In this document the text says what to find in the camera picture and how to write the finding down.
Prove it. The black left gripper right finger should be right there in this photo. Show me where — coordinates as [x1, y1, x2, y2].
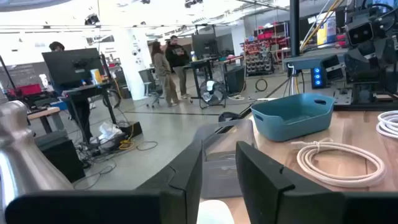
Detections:
[235, 141, 398, 224]

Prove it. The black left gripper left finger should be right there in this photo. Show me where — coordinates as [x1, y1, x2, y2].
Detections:
[4, 139, 203, 224]

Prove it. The black device with blue lights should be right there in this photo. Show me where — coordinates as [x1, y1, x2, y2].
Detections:
[310, 65, 324, 89]

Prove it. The yellow box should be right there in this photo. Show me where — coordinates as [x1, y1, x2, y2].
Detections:
[316, 12, 338, 47]

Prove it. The teal plastic bin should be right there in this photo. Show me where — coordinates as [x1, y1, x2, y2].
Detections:
[251, 93, 335, 142]

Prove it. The black pole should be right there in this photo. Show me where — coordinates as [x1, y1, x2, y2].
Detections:
[289, 0, 301, 57]

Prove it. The white plastic bag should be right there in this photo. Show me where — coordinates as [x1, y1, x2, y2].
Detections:
[98, 121, 124, 144]

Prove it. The black floor fan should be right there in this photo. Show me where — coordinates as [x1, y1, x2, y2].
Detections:
[198, 80, 228, 110]

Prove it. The shelf with red bins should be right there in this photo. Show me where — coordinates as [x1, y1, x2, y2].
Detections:
[241, 22, 292, 77]

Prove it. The grey office chair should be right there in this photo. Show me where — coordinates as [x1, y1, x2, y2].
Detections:
[138, 68, 163, 109]

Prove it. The black crate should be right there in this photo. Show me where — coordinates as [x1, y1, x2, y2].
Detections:
[225, 65, 246, 96]

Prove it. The person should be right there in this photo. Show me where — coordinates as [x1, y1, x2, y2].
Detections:
[150, 40, 180, 108]
[49, 41, 94, 144]
[164, 35, 191, 100]

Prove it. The black box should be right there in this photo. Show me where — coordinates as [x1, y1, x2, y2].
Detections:
[34, 130, 86, 184]

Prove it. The black standing desk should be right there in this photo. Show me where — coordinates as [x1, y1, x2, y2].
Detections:
[60, 81, 119, 144]

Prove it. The black computer monitor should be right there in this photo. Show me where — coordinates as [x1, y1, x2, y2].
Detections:
[191, 33, 218, 58]
[42, 47, 105, 91]

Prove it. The wooden side table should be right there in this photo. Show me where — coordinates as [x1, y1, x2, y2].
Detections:
[27, 106, 65, 134]

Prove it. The red bin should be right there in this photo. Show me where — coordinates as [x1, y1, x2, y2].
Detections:
[7, 83, 43, 97]

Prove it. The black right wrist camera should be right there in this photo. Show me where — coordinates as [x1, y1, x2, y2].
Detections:
[345, 20, 374, 47]

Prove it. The black metal table frame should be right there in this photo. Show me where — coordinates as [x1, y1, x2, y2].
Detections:
[333, 88, 398, 112]

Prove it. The beige coiled cable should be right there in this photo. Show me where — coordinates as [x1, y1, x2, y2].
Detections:
[290, 138, 387, 189]

